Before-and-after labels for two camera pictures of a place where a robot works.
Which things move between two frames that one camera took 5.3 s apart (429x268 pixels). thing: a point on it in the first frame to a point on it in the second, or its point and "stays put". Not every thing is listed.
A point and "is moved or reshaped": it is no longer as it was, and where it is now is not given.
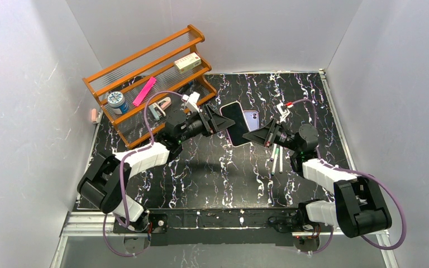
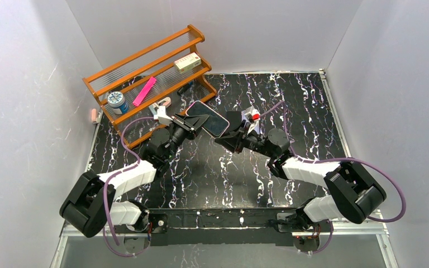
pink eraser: x=94 y=115 stays put
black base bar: x=215 y=225 stays put
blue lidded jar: x=116 y=101 stays put
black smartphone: x=252 y=119 is moved or reshaped
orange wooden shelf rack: x=143 y=93 stays put
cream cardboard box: x=187 y=62 stays put
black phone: x=234 y=111 is moved or reshaped
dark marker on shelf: x=186 y=87 stays put
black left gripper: x=206 y=120 to x=186 y=127
